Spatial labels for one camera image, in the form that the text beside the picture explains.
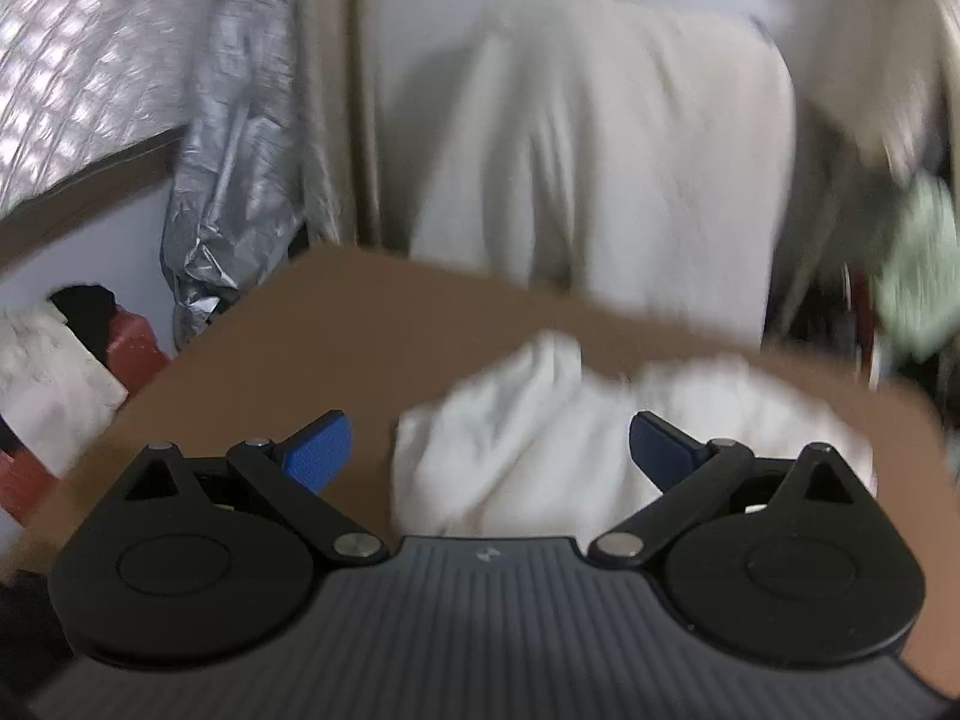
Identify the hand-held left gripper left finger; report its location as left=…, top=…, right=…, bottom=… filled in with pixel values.
left=124, top=411, right=391, bottom=567

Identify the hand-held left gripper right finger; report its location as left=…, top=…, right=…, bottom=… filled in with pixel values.
left=589, top=411, right=875, bottom=571

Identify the white fleece sweater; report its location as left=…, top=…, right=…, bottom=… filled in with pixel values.
left=390, top=330, right=878, bottom=541

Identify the dark clothes pile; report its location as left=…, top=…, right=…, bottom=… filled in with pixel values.
left=772, top=255, right=901, bottom=391

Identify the red box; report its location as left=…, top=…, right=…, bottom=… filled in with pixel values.
left=0, top=307, right=170, bottom=526

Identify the black cloth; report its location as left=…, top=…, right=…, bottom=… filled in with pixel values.
left=49, top=283, right=121, bottom=346

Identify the white crumpled cloth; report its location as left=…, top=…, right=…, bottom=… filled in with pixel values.
left=0, top=300, right=128, bottom=477

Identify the crinkled silver foil sheet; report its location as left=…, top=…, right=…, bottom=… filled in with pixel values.
left=161, top=0, right=353, bottom=350

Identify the green quilted cloth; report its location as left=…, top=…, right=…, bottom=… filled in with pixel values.
left=874, top=172, right=960, bottom=361

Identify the beige curtain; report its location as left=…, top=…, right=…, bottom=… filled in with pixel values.
left=289, top=0, right=383, bottom=248

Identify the cream folded cloth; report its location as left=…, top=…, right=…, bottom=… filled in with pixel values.
left=772, top=0, right=960, bottom=181

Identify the quilted silver foil window cover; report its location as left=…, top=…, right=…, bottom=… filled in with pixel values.
left=0, top=0, right=218, bottom=218

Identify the brown window frame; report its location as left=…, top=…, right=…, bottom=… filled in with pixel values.
left=0, top=127, right=185, bottom=271

